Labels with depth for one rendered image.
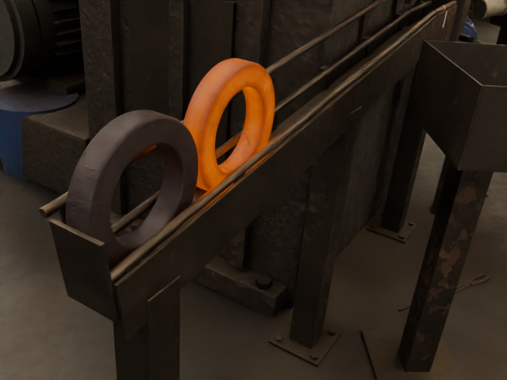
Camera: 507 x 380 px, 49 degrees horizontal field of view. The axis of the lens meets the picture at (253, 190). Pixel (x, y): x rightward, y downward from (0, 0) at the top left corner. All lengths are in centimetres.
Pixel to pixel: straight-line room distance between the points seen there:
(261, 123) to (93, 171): 32
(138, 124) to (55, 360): 85
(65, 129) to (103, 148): 124
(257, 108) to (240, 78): 9
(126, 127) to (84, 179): 7
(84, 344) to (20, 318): 19
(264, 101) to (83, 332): 81
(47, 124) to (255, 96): 116
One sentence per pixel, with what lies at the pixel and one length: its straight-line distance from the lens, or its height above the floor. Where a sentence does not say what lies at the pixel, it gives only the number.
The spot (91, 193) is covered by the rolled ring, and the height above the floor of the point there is 68.
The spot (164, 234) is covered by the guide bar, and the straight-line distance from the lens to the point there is 63.
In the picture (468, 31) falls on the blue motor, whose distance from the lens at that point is 361.
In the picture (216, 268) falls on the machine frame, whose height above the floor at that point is 7.
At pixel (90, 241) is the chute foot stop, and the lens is 56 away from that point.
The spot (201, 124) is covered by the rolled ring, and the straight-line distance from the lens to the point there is 67.
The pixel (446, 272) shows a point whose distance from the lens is 119.
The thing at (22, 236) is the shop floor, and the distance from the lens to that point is 175.
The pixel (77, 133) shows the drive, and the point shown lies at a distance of 177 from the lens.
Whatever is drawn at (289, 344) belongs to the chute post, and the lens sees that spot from 135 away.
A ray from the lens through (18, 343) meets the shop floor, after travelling 140.
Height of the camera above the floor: 95
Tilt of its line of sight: 29 degrees down
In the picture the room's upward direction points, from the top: 5 degrees clockwise
